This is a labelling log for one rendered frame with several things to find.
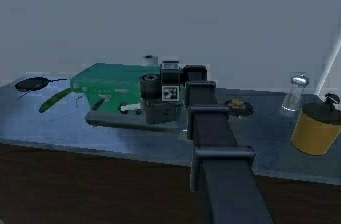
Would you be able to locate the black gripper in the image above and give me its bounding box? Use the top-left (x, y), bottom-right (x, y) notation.
top-left (90, 73), bottom-right (180, 126)

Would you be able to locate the teal green box appliance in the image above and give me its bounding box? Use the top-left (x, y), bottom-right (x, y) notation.
top-left (70, 62), bottom-right (187, 132)

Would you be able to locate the black frying pan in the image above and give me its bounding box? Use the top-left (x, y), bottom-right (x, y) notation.
top-left (14, 76), bottom-right (69, 100)

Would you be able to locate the glass pepper shaker metal cap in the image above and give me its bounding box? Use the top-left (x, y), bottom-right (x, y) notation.
top-left (280, 73), bottom-right (311, 113)

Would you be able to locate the white paper roll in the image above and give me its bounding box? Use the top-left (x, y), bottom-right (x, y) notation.
top-left (142, 54), bottom-right (159, 68)

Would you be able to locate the green cucumber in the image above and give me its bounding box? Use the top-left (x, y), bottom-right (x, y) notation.
top-left (38, 87), bottom-right (75, 114)

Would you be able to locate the dark plate with food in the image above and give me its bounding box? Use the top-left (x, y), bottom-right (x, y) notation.
top-left (224, 97), bottom-right (255, 118)

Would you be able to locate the yellow dispenser with black lid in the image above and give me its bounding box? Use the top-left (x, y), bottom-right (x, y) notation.
top-left (290, 93), bottom-right (341, 157)

